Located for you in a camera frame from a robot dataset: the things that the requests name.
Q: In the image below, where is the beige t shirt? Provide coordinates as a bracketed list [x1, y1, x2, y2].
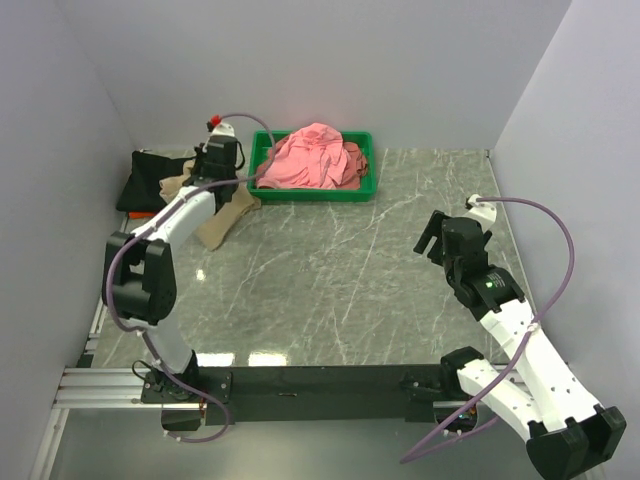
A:
[159, 159, 261, 251]

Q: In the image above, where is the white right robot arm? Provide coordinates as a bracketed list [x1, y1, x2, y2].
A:
[414, 203, 627, 479]

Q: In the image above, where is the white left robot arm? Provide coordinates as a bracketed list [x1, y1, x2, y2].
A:
[102, 134, 244, 402]

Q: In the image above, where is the green plastic bin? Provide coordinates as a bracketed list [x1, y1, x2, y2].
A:
[247, 130, 377, 203]

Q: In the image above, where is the black folded t shirt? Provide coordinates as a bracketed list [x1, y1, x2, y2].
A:
[116, 150, 188, 214]

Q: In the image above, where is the pink t shirt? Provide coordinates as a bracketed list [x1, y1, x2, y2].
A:
[256, 123, 350, 190]

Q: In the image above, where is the orange folded t shirt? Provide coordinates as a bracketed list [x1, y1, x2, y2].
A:
[127, 212, 155, 220]

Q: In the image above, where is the dusty rose t shirt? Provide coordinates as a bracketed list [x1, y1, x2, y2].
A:
[257, 137, 368, 190]

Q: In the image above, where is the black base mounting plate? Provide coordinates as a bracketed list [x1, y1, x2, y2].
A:
[141, 365, 455, 431]

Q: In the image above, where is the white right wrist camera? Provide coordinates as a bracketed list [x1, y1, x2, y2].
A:
[464, 194, 497, 230]

